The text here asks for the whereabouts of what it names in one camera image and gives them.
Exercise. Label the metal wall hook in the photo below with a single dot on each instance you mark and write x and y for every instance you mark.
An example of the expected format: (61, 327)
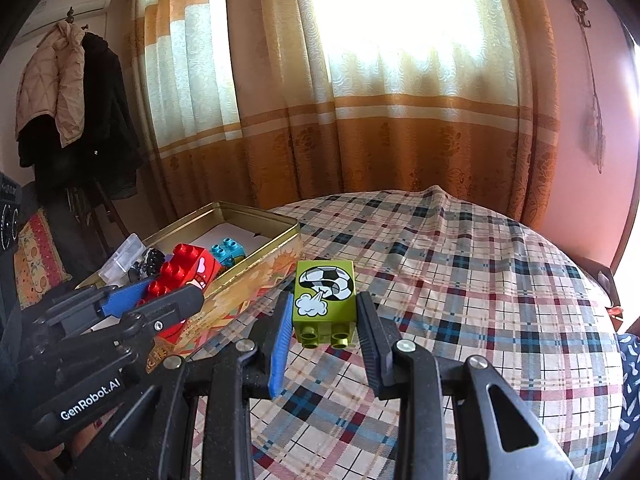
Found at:
(580, 7)

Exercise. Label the orange patterned cushion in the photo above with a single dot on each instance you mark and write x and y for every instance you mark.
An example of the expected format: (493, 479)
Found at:
(37, 260)

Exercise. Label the black coat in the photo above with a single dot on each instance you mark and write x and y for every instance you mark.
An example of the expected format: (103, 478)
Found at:
(105, 125)

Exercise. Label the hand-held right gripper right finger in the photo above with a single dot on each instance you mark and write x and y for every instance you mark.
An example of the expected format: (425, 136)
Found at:
(372, 345)

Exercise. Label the beige quilted jacket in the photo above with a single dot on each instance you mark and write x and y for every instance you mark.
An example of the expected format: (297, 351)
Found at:
(65, 85)

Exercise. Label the gold tin box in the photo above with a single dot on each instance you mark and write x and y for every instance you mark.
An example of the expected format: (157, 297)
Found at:
(240, 285)

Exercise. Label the teal toy block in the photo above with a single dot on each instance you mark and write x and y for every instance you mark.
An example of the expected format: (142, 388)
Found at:
(225, 250)

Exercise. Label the plaid tablecloth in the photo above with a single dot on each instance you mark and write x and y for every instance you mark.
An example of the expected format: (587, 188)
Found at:
(475, 310)

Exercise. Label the black spring hand exerciser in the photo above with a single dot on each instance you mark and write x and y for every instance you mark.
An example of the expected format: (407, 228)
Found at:
(149, 262)

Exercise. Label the blue feather print cloth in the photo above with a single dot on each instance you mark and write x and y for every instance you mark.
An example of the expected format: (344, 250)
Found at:
(631, 385)

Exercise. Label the black device with knobs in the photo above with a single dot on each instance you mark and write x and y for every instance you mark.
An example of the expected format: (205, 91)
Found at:
(7, 220)

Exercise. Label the dark wooden chair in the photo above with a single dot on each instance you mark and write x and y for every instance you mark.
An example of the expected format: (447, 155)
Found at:
(100, 210)

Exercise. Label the green toy block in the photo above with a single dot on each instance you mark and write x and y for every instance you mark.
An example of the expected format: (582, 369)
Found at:
(325, 285)

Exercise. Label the red toy block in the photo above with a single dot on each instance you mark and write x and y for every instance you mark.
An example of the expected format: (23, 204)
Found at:
(185, 260)

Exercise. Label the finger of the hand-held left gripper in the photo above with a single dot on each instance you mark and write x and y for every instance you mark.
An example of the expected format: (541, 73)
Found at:
(120, 300)
(170, 307)

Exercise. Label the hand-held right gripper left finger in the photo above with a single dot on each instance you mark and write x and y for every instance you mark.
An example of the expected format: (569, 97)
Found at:
(280, 350)

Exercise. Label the white air conditioner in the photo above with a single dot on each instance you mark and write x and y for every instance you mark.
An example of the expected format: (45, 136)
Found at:
(65, 12)

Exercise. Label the orange and cream curtain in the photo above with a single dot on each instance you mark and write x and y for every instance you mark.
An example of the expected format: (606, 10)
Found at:
(375, 135)

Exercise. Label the clear plastic box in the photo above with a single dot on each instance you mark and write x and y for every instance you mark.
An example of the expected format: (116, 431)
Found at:
(122, 257)

